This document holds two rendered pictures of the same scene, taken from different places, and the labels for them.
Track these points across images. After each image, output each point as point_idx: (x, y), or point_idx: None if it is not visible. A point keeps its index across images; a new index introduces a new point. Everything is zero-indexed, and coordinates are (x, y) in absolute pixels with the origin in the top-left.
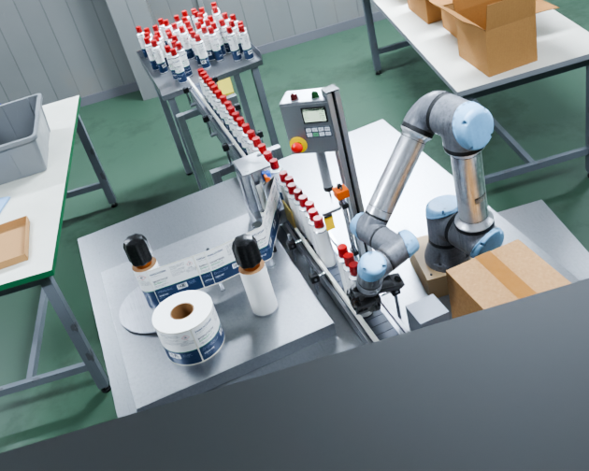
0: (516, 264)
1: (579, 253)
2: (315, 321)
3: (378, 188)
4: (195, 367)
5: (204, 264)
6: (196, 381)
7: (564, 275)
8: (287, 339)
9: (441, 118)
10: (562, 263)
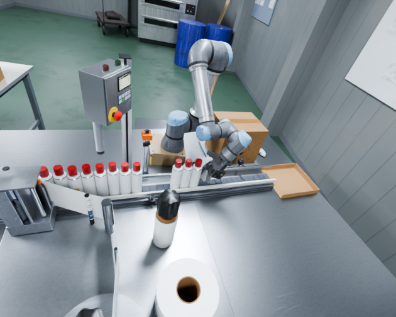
0: (230, 117)
1: None
2: (189, 211)
3: (207, 104)
4: None
5: (117, 264)
6: (229, 303)
7: None
8: (201, 229)
9: (221, 51)
10: None
